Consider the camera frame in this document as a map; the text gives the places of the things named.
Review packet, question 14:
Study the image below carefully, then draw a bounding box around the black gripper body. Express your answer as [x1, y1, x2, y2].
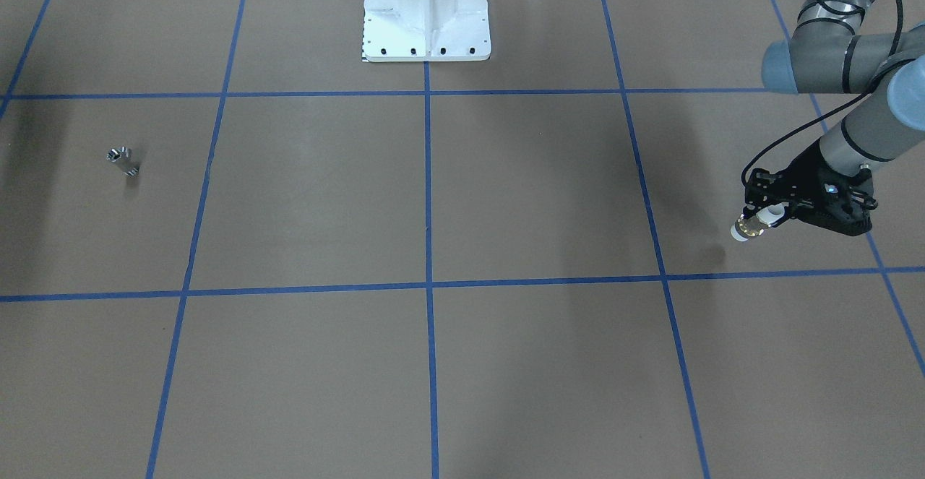
[782, 140, 878, 238]

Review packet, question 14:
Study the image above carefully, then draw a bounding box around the white PPR pipe brass fitting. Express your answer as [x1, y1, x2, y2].
[730, 204, 786, 242]

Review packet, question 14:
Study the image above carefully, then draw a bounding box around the small metal valve fitting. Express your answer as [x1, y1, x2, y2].
[106, 146, 141, 177]

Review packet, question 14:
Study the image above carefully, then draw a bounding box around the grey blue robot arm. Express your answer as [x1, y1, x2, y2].
[742, 0, 924, 236]

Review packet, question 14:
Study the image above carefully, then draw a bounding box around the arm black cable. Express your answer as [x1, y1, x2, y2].
[740, 0, 905, 191]

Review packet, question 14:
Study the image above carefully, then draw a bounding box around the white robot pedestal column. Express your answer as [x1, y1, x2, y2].
[361, 0, 492, 62]

